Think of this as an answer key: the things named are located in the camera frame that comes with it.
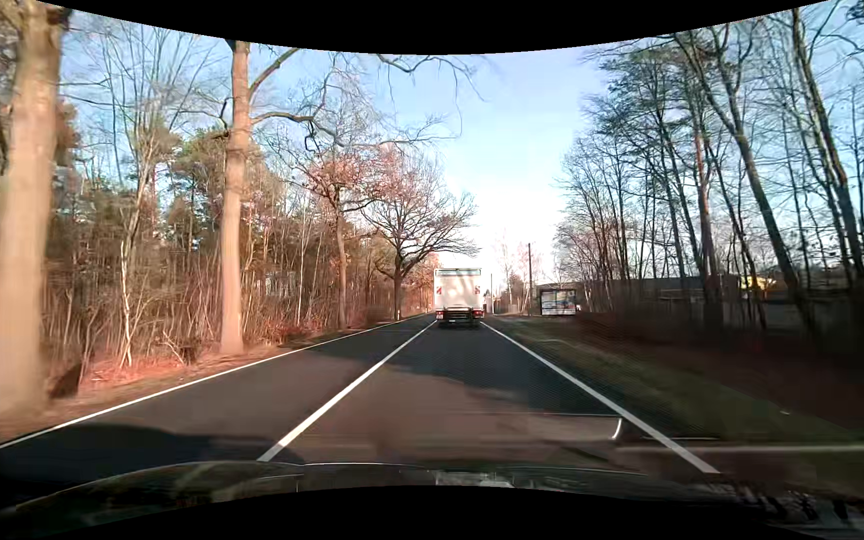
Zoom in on white box lorry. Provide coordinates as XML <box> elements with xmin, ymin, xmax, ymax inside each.
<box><xmin>433</xmin><ymin>267</ymin><xmax>486</xmax><ymax>328</ymax></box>

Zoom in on grey asphalt road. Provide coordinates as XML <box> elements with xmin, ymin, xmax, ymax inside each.
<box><xmin>0</xmin><ymin>312</ymin><xmax>718</xmax><ymax>489</ymax></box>

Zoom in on bus shelter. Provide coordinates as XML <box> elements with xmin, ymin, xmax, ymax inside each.
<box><xmin>537</xmin><ymin>283</ymin><xmax>580</xmax><ymax>317</ymax></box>

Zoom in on road markings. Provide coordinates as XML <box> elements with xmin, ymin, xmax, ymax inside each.
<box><xmin>0</xmin><ymin>314</ymin><xmax>721</xmax><ymax>476</ymax></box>

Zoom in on wood of bare trees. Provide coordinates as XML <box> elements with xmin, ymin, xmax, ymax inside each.
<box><xmin>0</xmin><ymin>0</ymin><xmax>482</xmax><ymax>451</ymax></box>

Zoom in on low building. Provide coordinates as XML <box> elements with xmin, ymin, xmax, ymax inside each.
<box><xmin>585</xmin><ymin>274</ymin><xmax>771</xmax><ymax>305</ymax></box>

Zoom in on grass verge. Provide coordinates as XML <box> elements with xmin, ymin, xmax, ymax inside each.
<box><xmin>489</xmin><ymin>315</ymin><xmax>864</xmax><ymax>459</ymax></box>

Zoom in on car's own bonnet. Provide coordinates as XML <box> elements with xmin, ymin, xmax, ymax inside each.
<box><xmin>0</xmin><ymin>460</ymin><xmax>864</xmax><ymax>537</ymax></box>

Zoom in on leaf-strewn earth verge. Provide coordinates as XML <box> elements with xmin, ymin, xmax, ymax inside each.
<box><xmin>0</xmin><ymin>318</ymin><xmax>418</xmax><ymax>450</ymax></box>

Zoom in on row of bare trees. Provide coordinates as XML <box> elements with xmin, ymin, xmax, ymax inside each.
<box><xmin>552</xmin><ymin>0</ymin><xmax>864</xmax><ymax>372</ymax></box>

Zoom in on dark fence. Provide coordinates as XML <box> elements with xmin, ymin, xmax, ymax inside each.
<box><xmin>579</xmin><ymin>285</ymin><xmax>864</xmax><ymax>369</ymax></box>

